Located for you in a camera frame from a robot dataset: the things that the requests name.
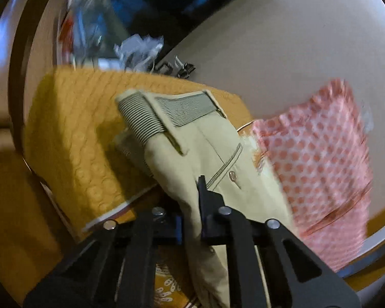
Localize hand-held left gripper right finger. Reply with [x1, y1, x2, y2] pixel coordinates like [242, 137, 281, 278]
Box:
[197, 175, 362, 308]

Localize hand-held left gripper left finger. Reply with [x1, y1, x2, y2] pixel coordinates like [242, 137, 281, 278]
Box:
[23, 207, 184, 308]

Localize beige pants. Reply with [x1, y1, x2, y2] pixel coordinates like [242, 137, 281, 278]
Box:
[115, 90, 296, 308]

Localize pink dotted cloth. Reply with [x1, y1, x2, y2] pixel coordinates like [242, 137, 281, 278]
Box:
[250, 78, 373, 273]

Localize yellow quilted blanket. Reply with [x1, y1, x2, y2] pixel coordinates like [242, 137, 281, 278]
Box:
[0, 65, 254, 308]

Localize black metal clip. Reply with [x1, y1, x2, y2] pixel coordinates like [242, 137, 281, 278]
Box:
[176, 56, 197, 79]

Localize clear crumpled plastic bag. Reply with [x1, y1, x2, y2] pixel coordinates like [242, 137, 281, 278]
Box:
[113, 35, 165, 72]

